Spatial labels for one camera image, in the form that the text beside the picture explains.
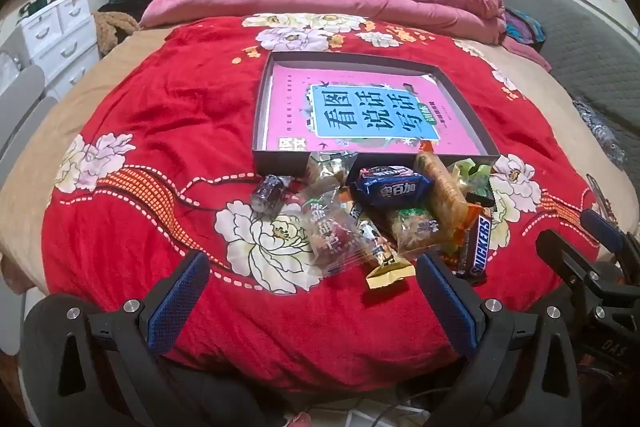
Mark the crumpled pink quilt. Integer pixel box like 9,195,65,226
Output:
350,0,553,72

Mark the clear packet brown date cake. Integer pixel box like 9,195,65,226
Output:
300,192,381,278

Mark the grey quilted headboard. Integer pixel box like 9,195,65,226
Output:
484,0,640,168

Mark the clear packet small pastry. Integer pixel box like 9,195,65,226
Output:
305,151,358,192

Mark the brown fuzzy blanket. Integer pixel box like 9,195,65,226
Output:
92,9,142,58

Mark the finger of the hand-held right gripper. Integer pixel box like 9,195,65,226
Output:
536,229,630,314
580,208,640,268

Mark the white drawer cabinet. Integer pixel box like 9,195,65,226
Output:
15,0,98,100

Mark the orange rice cracker packet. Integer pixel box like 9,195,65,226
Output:
414,150,483,253

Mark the black white patterned cloth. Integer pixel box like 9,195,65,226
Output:
572,97,628,170

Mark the light green snack packet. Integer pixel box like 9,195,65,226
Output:
447,157,493,182

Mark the small metal object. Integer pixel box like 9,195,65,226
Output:
586,173,618,220

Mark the blue cookie packet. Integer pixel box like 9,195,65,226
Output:
348,164,437,210

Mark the small clear wrapped candy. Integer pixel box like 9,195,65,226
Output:
249,174,292,214

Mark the red floral blanket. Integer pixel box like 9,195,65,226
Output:
42,14,601,393

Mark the grey chair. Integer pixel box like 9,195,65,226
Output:
0,27,58,358

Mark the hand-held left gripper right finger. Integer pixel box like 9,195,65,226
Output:
416,251,583,427

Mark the pink book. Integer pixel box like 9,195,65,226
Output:
262,67,483,155

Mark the yellow wafer stick packet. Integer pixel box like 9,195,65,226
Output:
350,202,416,292

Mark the brown chocolate bar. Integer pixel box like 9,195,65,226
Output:
450,202,493,284

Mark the colourful cloth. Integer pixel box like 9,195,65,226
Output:
504,7,547,54

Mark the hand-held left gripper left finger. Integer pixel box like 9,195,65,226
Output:
50,251,211,427

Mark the dark grey shallow box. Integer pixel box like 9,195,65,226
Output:
252,52,501,178

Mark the round pastry green label packet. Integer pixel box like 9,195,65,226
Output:
385,204,451,258

